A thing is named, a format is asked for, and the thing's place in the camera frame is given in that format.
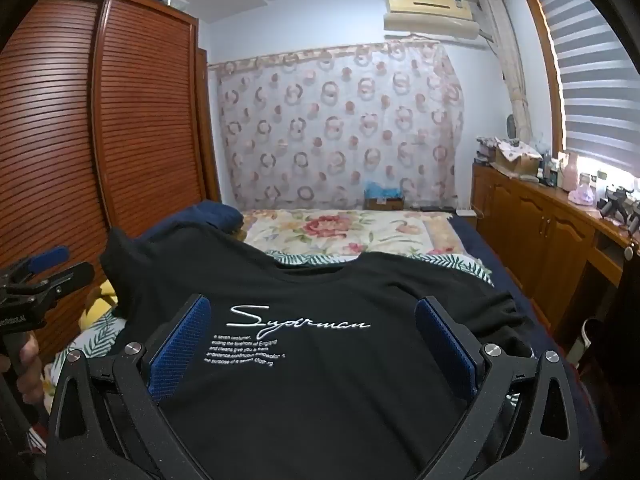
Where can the beige tied curtain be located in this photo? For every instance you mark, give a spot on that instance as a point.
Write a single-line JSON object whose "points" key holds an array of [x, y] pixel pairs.
{"points": [[515, 80]]}

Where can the dark bottles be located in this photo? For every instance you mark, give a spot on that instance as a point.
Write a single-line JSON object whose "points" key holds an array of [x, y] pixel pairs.
{"points": [[550, 170]]}

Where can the spare hand-held gripper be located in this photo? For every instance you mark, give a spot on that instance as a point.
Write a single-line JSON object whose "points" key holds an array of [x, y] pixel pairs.
{"points": [[634, 217], [616, 202]]}

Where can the grey oval mirror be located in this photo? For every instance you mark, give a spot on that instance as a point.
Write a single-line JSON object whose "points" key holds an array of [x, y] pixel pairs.
{"points": [[511, 126]]}

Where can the striped window blind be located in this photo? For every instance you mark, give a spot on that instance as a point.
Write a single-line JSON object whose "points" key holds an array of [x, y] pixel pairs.
{"points": [[590, 85]]}

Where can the pink bottle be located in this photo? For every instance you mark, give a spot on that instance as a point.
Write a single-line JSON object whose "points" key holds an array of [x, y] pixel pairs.
{"points": [[571, 172]]}

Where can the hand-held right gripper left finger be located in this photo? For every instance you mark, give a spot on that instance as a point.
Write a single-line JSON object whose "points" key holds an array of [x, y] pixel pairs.
{"points": [[180, 347]]}

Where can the dark chair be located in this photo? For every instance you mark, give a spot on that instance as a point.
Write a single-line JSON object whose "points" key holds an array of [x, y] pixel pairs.
{"points": [[620, 360]]}

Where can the clear storage box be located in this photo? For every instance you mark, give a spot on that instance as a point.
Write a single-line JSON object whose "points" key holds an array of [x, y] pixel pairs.
{"points": [[174, 2]]}

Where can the blue crumpled bag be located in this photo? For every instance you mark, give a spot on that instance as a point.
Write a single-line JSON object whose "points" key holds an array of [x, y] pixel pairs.
{"points": [[382, 189]]}

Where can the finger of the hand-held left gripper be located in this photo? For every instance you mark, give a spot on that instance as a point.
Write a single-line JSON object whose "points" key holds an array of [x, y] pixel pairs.
{"points": [[47, 259], [60, 280]]}

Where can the open cardboard box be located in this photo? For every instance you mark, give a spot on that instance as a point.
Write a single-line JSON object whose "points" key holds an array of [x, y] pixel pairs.
{"points": [[520, 162]]}

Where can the wooden sideboard cabinet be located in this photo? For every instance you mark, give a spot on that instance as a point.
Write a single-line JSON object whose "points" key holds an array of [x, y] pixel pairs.
{"points": [[530, 230]]}

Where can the bed with leaf-pattern cover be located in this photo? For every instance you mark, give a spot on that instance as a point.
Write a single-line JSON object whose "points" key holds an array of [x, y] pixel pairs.
{"points": [[340, 230]]}

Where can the black printed t-shirt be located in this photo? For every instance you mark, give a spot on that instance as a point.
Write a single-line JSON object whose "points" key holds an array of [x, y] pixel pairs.
{"points": [[310, 390]]}

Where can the person's left hand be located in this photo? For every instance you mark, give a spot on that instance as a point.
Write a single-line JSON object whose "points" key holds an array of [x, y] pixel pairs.
{"points": [[29, 365]]}

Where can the navy folded blanket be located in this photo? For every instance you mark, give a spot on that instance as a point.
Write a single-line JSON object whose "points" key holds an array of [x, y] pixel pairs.
{"points": [[215, 215]]}

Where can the beige air conditioner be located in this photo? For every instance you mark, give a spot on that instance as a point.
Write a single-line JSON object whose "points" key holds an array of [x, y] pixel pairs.
{"points": [[430, 15]]}

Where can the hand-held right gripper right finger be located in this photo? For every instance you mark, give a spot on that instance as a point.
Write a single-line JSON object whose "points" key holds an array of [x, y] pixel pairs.
{"points": [[447, 347]]}

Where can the wooden louvred wardrobe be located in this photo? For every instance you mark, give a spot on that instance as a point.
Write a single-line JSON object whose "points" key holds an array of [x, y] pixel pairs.
{"points": [[145, 110]]}

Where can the leaf print blanket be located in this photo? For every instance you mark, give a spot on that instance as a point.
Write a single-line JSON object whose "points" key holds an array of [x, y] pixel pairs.
{"points": [[450, 265]]}

